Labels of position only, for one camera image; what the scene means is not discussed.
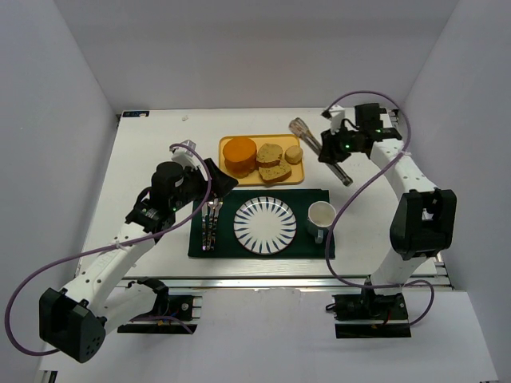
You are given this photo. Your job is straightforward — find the yellow plastic tray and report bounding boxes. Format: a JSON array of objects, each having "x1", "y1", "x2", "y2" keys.
[{"x1": 218, "y1": 134, "x2": 304, "y2": 187}]

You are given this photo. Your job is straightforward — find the seeded bread slice upper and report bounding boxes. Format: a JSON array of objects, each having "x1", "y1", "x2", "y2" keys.
[{"x1": 256, "y1": 143, "x2": 283, "y2": 168}]

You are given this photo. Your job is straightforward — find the white blue striped plate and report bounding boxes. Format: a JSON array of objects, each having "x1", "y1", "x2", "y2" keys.
[{"x1": 233, "y1": 196, "x2": 297, "y2": 256}]

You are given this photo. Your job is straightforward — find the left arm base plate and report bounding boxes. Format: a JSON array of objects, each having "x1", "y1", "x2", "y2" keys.
[{"x1": 117, "y1": 295, "x2": 203, "y2": 335}]

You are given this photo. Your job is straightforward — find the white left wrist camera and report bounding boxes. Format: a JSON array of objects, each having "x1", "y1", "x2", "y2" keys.
[{"x1": 169, "y1": 140, "x2": 199, "y2": 169}]

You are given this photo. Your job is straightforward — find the seeded bread slice lower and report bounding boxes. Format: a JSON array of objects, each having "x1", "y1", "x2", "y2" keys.
[{"x1": 258, "y1": 161, "x2": 292, "y2": 184}]

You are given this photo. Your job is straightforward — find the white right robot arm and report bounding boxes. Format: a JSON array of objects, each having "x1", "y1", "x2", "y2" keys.
[{"x1": 319, "y1": 103, "x2": 457, "y2": 322}]

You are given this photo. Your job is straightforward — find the round orange bread loaf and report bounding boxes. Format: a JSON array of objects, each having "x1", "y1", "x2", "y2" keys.
[{"x1": 222, "y1": 136, "x2": 257, "y2": 178}]

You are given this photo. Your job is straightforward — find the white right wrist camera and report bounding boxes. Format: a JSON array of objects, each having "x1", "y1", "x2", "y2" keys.
[{"x1": 321, "y1": 105, "x2": 346, "y2": 135}]

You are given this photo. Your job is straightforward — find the small round bun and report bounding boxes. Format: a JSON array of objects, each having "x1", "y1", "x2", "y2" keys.
[{"x1": 284, "y1": 145, "x2": 303, "y2": 165}]

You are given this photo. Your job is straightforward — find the dark green placemat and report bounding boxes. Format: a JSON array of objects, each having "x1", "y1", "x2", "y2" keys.
[{"x1": 188, "y1": 189, "x2": 330, "y2": 259}]

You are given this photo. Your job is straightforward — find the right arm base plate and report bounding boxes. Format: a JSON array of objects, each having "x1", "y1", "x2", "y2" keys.
[{"x1": 326, "y1": 290, "x2": 411, "y2": 339}]

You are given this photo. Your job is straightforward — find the seeded bread slice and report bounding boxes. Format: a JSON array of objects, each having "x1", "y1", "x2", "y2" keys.
[
  {"x1": 256, "y1": 143, "x2": 283, "y2": 168},
  {"x1": 258, "y1": 161, "x2": 292, "y2": 184}
]

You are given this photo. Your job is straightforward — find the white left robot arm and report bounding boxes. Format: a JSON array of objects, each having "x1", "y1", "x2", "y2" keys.
[{"x1": 39, "y1": 159, "x2": 238, "y2": 363}]

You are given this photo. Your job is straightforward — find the metal tongs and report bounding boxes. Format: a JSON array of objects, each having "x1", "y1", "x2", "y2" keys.
[{"x1": 288, "y1": 117, "x2": 353, "y2": 187}]

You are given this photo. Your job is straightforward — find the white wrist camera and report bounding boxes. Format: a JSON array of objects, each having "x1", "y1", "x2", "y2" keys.
[
  {"x1": 169, "y1": 140, "x2": 199, "y2": 169},
  {"x1": 321, "y1": 105, "x2": 346, "y2": 135}
]

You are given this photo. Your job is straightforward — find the metal spoon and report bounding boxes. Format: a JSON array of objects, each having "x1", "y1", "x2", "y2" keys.
[{"x1": 201, "y1": 201, "x2": 210, "y2": 251}]

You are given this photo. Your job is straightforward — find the blue label left corner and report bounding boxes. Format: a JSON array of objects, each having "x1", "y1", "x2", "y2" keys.
[{"x1": 121, "y1": 111, "x2": 149, "y2": 118}]

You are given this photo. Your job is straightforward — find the white mug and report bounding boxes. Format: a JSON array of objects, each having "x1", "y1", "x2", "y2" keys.
[{"x1": 307, "y1": 201, "x2": 336, "y2": 244}]

